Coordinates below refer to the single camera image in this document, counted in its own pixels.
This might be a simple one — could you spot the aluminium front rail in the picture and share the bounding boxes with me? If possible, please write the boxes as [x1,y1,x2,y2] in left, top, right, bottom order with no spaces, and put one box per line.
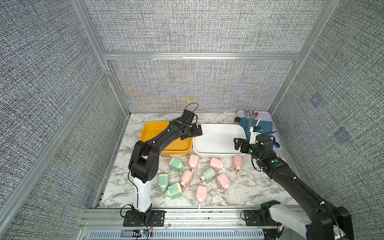
[75,207,280,240]

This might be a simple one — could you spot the pink sharpener front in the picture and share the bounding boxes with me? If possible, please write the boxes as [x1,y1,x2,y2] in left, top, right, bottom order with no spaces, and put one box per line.
[196,186,208,209]

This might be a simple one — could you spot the lavender tray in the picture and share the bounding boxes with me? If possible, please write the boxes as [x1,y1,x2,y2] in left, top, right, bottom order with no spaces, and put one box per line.
[237,110,283,153]

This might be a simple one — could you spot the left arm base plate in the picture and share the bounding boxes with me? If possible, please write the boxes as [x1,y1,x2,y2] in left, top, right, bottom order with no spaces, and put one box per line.
[123,209,166,228]

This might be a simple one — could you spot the yellow storage box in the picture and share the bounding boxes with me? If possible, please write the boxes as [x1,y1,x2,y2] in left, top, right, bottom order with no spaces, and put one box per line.
[140,122,193,155]

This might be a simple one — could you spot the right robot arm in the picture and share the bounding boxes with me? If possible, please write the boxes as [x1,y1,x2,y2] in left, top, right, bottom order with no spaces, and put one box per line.
[234,135,354,240]

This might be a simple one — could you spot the white storage box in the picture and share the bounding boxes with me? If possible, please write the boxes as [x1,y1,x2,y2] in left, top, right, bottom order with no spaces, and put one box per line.
[193,124,246,157]

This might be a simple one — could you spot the orange spice jar black lid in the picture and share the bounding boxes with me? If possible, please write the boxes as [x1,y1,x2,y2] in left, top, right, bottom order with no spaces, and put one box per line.
[234,117,242,125]

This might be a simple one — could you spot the green sharpener upper left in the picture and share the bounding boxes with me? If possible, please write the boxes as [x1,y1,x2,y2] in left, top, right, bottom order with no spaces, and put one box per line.
[169,158,185,174]

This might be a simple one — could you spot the pink sharpener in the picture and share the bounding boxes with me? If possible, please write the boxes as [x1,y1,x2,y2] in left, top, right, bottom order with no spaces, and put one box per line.
[196,186,208,209]
[180,170,194,189]
[232,155,244,175]
[216,174,231,192]
[209,158,225,173]
[189,155,199,173]

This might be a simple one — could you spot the silver ornate spoon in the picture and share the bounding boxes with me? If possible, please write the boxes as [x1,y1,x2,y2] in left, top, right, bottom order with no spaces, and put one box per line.
[244,109,250,126]

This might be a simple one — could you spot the green sharpener centre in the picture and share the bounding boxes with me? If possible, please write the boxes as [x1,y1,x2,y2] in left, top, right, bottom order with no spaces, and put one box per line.
[200,168,217,183]

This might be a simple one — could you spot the teal cloth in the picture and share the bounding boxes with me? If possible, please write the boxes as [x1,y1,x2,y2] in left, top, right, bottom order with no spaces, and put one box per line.
[240,118,273,140]

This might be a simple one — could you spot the green sharpener front yellow cap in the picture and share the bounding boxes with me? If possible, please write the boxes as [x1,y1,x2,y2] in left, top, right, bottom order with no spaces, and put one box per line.
[165,183,183,199]

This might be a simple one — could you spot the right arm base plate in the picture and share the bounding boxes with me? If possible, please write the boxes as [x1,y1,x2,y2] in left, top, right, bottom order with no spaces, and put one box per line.
[240,210,265,227]

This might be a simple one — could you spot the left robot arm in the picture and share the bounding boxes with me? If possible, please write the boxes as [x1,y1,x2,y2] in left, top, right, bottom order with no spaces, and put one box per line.
[129,119,203,218]

